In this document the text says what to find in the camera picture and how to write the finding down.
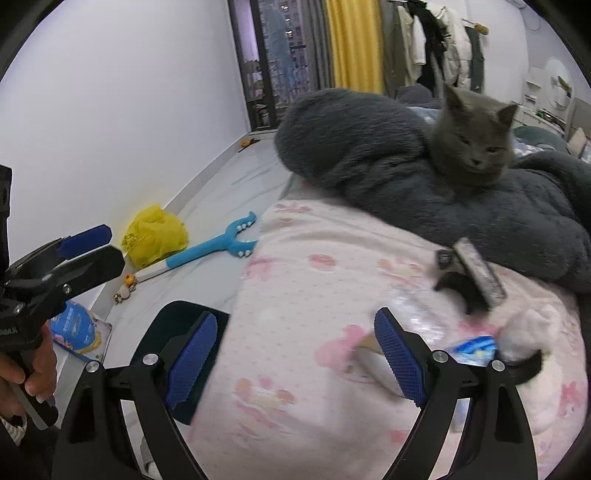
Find clear plastic wrapper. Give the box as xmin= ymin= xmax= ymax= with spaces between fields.
xmin=383 ymin=288 xmax=462 ymax=337

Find black strap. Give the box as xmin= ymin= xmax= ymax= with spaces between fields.
xmin=505 ymin=351 xmax=548 ymax=386

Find black pet brush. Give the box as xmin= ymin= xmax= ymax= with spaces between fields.
xmin=434 ymin=237 xmax=507 ymax=317

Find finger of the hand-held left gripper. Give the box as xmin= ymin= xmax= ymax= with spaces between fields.
xmin=14 ymin=244 xmax=126 ymax=319
xmin=4 ymin=224 xmax=113 ymax=282

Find yellow curtain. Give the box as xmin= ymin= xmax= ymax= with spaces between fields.
xmin=323 ymin=0 xmax=386 ymax=95

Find person's left hand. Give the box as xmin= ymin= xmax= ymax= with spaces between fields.
xmin=0 ymin=323 xmax=60 ymax=418

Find grey white paper wrapper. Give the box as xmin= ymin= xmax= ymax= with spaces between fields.
xmin=348 ymin=331 xmax=404 ymax=398

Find dark green pillow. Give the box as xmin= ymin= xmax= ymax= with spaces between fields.
xmin=515 ymin=124 xmax=568 ymax=151

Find hanging clothes on rack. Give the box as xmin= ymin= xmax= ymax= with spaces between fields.
xmin=381 ymin=0 xmax=490 ymax=97

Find dark framed window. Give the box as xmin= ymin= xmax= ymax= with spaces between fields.
xmin=228 ymin=0 xmax=324 ymax=134

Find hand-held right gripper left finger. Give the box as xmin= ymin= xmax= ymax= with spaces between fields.
xmin=53 ymin=311 xmax=220 ymax=480

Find grey curtain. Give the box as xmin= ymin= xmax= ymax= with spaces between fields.
xmin=305 ymin=0 xmax=335 ymax=90

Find blue white wrapper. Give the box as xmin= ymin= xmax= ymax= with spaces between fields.
xmin=450 ymin=336 xmax=499 ymax=367

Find grey fluffy blanket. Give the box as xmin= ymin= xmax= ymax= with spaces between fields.
xmin=274 ymin=88 xmax=591 ymax=296

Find grey cat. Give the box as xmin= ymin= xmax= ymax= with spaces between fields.
xmin=429 ymin=82 xmax=520 ymax=188

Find pink printed blanket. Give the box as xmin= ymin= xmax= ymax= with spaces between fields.
xmin=185 ymin=198 xmax=589 ymax=480

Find round wall mirror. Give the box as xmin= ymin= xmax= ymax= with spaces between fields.
xmin=545 ymin=56 xmax=575 ymax=112

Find yellow plastic bag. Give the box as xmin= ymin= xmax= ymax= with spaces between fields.
xmin=121 ymin=205 xmax=189 ymax=269

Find white wall shelf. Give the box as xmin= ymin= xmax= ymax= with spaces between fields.
xmin=524 ymin=67 xmax=546 ymax=107

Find blue printed packet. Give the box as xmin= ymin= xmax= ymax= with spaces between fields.
xmin=48 ymin=300 xmax=113 ymax=363

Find blue forked plush toy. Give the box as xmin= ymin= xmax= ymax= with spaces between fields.
xmin=134 ymin=211 xmax=259 ymax=283

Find white tissue wad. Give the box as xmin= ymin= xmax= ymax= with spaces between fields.
xmin=499 ymin=305 xmax=561 ymax=363

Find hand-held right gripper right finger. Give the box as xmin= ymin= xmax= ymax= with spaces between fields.
xmin=373 ymin=307 xmax=541 ymax=480

